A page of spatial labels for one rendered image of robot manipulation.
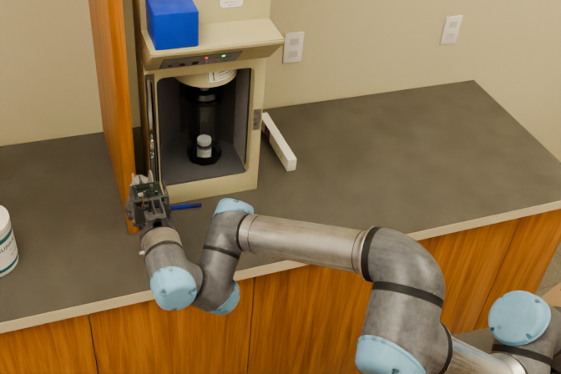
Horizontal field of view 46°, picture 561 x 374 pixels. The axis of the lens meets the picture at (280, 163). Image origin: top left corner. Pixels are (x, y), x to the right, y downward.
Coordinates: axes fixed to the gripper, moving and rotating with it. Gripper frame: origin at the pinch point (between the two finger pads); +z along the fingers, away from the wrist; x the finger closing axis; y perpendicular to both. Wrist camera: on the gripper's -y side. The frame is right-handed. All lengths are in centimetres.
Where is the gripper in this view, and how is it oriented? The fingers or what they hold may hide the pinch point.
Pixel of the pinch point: (140, 182)
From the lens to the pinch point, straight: 146.4
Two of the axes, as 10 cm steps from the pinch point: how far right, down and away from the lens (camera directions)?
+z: -3.4, -6.1, 7.1
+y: 0.8, -7.8, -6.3
